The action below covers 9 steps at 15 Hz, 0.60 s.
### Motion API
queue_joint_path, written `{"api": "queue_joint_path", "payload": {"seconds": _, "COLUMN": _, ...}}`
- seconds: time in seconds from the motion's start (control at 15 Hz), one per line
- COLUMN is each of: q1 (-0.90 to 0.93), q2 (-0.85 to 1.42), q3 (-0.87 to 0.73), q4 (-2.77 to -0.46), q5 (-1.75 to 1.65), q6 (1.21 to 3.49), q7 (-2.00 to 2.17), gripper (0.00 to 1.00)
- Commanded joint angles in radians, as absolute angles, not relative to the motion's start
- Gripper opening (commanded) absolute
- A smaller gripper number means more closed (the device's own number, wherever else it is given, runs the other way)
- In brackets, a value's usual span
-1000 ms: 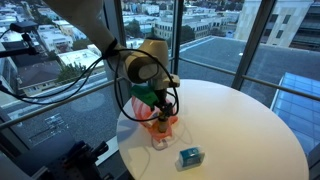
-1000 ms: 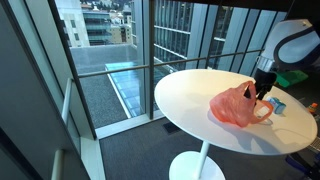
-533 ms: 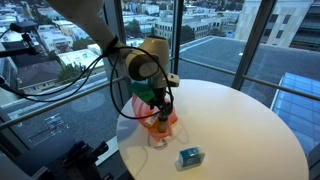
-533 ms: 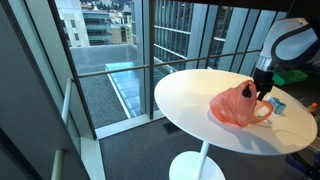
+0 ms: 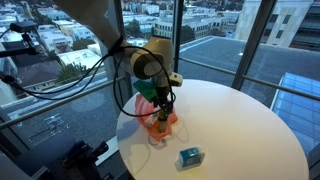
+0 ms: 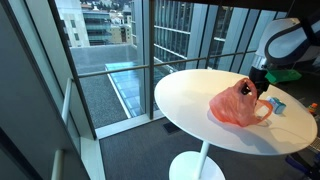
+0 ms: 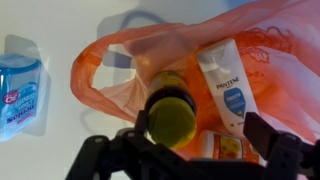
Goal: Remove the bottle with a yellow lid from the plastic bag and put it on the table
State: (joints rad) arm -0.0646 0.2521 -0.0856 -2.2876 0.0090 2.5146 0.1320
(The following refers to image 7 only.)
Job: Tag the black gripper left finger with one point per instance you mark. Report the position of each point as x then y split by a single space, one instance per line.
133 156

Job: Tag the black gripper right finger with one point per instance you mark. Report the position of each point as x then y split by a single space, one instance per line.
266 136

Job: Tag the dark bottle with yellow lid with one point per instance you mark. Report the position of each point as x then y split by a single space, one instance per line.
171 113

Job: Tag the white bottle with orange label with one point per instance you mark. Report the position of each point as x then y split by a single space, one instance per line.
230 146

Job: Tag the white Pantene bottle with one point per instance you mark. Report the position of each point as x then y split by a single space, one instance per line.
230 86

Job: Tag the orange plastic bag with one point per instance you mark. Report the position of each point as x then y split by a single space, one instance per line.
150 53

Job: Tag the blue Mentos gum container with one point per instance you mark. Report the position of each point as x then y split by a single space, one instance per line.
18 96

